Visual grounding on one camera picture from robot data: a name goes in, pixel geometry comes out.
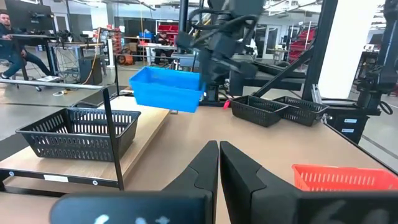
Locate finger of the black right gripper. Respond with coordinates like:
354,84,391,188
198,51,217,93

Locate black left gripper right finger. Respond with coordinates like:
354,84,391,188
220,141,398,224

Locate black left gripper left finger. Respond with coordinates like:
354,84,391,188
49,140,220,224

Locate blue plastic mesh basket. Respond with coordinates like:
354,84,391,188
129,65,206,114

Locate black plastic mesh basket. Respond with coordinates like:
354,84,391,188
229,95,289,128
15,107,142,162
272,95,330,127

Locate orange plastic mesh basket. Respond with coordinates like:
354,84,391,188
291,164,398,192

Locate person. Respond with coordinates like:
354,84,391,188
0,12,53,80
154,30,175,65

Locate red bin rack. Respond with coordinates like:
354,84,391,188
287,27,317,63
156,23,180,45

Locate black control box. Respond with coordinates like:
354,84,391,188
323,107,371,144

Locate black desk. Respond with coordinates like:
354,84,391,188
0,33,58,82

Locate black monitor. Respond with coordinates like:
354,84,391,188
4,0,55,32

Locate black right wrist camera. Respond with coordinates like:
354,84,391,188
175,30,196,50

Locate wooden shelf with black frame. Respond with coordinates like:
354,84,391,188
0,77,171,198

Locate black aluminium rig frame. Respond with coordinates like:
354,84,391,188
178,0,340,103

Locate wire mesh cart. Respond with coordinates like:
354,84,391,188
51,42,107,85

